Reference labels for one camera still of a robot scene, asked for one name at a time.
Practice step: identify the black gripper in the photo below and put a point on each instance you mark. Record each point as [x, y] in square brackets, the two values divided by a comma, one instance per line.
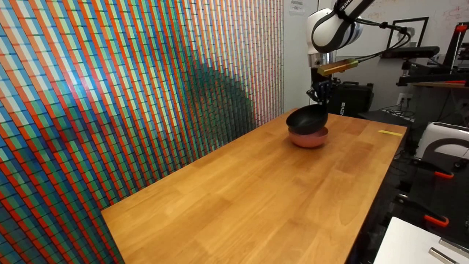
[321, 87]

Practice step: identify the black bowl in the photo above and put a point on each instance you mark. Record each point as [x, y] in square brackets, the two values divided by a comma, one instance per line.
[308, 119]

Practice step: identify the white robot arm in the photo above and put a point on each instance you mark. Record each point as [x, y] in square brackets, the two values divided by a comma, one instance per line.
[327, 31]

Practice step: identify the peach bowl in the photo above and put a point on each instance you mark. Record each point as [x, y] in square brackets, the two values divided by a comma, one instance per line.
[309, 140]

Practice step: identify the black case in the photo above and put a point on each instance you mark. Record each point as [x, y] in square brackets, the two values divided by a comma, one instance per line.
[350, 99]

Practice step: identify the yellow tape strip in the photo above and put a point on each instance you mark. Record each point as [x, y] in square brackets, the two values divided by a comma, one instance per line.
[391, 134]

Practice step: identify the white paper sheet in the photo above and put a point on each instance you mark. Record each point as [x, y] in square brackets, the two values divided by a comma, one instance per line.
[408, 244]

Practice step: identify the orange-handled clamp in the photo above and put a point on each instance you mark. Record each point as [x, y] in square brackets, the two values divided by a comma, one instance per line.
[440, 172]
[428, 214]

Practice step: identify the orange-handled clamp front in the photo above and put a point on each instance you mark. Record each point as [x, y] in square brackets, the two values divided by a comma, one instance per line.
[428, 214]

